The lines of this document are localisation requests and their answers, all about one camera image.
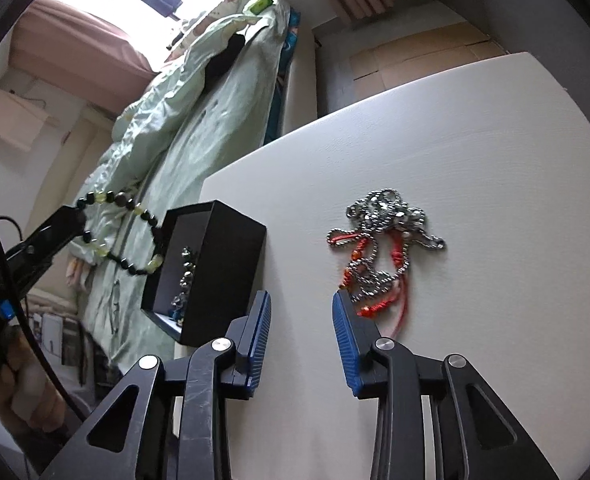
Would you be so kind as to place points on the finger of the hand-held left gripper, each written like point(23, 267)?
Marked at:
point(45, 260)
point(60, 222)

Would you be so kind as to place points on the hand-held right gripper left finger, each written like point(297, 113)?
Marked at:
point(260, 340)

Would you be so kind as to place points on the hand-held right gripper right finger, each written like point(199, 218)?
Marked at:
point(345, 345)

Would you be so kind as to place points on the black jewelry box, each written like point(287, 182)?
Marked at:
point(225, 270)

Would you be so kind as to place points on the person's left hand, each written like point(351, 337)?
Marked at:
point(5, 405)

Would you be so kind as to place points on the pink pillow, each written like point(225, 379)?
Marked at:
point(77, 272)

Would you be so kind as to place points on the cream bed headboard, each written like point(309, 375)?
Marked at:
point(65, 160)

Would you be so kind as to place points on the beige hanging towel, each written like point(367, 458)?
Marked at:
point(15, 115)

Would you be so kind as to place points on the bed with green sheet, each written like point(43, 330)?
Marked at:
point(200, 135)

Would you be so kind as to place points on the light green duvet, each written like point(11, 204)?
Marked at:
point(175, 85)

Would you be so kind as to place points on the black cloth item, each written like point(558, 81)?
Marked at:
point(222, 62)

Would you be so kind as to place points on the printed window seat cushion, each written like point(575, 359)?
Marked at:
point(225, 7)

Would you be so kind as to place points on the green packet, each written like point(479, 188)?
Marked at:
point(261, 4)

